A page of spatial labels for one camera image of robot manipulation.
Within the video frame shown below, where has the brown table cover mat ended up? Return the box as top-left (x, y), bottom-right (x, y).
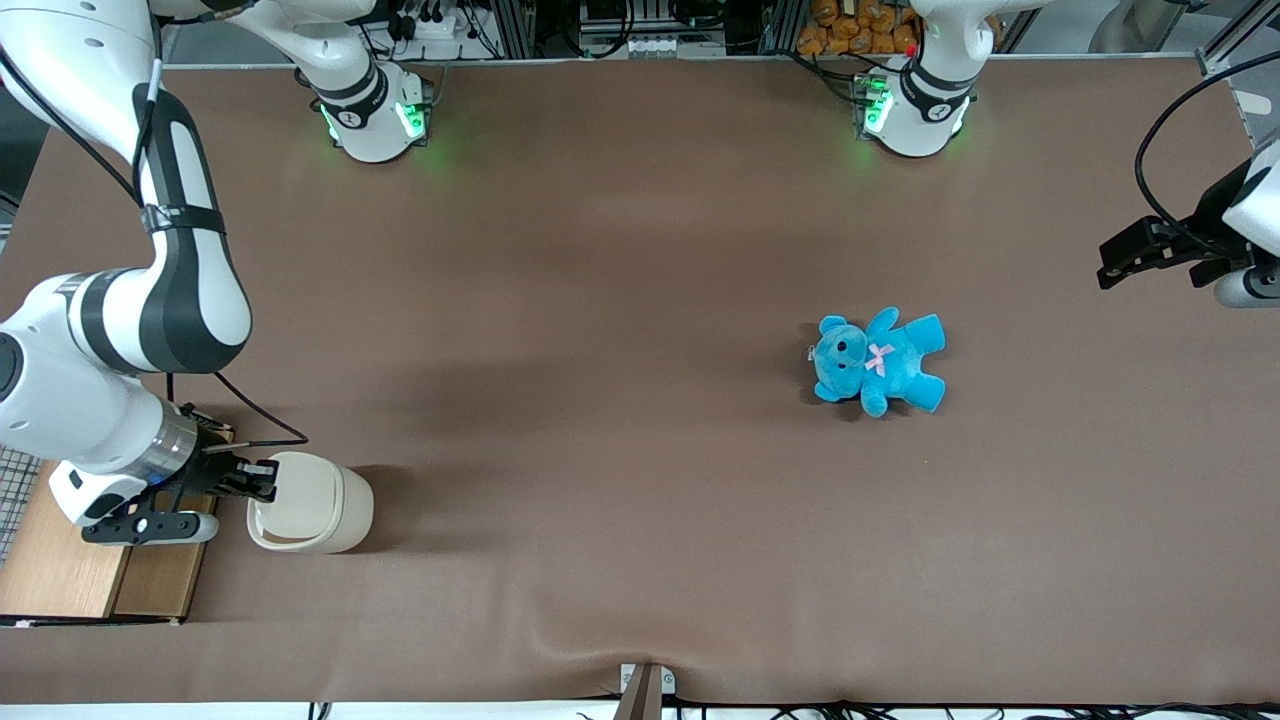
top-left (0, 58), bottom-right (1280, 706)

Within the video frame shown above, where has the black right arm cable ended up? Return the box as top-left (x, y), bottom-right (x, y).
top-left (0, 40), bottom-right (309, 456)

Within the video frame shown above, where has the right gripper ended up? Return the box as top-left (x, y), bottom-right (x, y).
top-left (50, 453), bottom-right (280, 528)

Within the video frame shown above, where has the orange packaged items pile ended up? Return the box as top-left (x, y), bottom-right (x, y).
top-left (797, 0), bottom-right (923, 58)

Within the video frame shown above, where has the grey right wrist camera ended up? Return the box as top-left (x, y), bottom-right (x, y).
top-left (82, 510), bottom-right (220, 547)

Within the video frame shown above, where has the aluminium frame strut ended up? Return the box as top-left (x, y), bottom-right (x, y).
top-left (1195, 0), bottom-right (1280, 77)

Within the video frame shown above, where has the grey rounded object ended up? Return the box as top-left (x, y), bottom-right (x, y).
top-left (1088, 0), bottom-right (1201, 56)

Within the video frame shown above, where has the white connector block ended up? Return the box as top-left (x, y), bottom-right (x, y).
top-left (580, 30), bottom-right (728, 59)

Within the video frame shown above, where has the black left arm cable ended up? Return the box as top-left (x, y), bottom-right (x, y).
top-left (1135, 50), bottom-right (1280, 256)

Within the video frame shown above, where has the wooden shelf board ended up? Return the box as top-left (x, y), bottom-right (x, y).
top-left (113, 428), bottom-right (234, 618)
top-left (0, 460), bottom-right (136, 619)

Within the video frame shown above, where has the aluminium frame post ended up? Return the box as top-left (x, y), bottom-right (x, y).
top-left (497, 0), bottom-right (538, 59)
top-left (758, 0), bottom-right (801, 56)

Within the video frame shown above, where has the white lidded trash can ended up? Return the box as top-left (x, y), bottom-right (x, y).
top-left (246, 451), bottom-right (376, 555)

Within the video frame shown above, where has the wooden box with wire basket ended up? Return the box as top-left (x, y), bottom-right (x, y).
top-left (0, 425), bottom-right (235, 628)

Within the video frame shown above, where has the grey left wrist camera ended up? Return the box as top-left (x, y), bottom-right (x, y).
top-left (1213, 266), bottom-right (1280, 310)

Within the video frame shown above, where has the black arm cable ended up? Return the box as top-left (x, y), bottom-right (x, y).
top-left (1135, 50), bottom-right (1280, 256)
top-left (0, 40), bottom-right (309, 456)

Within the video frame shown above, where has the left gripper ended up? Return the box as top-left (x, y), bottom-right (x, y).
top-left (1097, 138), bottom-right (1280, 292)

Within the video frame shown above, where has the white power strip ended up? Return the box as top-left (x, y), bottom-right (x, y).
top-left (398, 0), bottom-right (471, 43)

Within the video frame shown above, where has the blue teddy bear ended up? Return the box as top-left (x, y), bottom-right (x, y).
top-left (808, 306), bottom-right (948, 419)

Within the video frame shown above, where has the metal table clamp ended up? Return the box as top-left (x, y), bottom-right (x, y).
top-left (618, 662), bottom-right (678, 720)

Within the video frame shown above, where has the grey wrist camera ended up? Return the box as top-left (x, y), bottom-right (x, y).
top-left (82, 510), bottom-right (220, 547)
top-left (1213, 266), bottom-right (1280, 310)

